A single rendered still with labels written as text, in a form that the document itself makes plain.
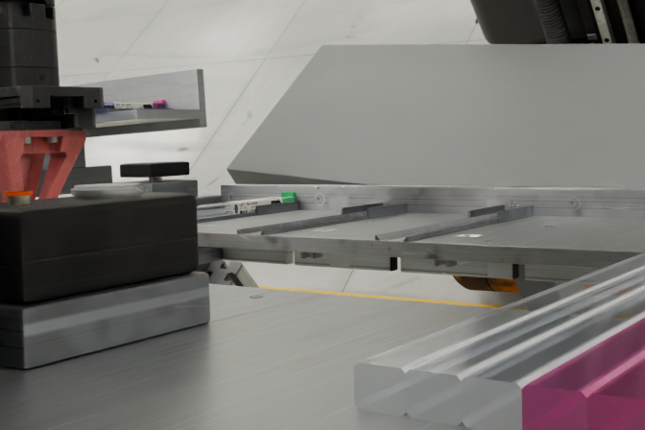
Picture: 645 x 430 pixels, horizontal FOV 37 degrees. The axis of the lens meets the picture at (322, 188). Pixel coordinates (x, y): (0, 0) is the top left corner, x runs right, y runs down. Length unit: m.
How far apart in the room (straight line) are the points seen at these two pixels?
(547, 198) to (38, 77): 0.38
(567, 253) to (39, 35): 0.35
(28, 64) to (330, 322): 0.35
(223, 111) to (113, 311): 2.21
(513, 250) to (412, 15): 1.96
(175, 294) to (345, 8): 2.35
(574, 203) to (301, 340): 0.46
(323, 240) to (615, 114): 0.46
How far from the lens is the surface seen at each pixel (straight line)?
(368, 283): 1.83
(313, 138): 1.15
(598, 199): 0.73
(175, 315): 0.33
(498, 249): 0.56
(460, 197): 0.78
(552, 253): 0.54
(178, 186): 0.88
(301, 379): 0.26
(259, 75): 2.57
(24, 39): 0.63
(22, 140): 0.62
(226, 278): 0.98
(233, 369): 0.28
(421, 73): 1.17
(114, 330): 0.31
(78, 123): 0.64
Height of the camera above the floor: 1.24
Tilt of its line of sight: 36 degrees down
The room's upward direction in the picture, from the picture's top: 30 degrees counter-clockwise
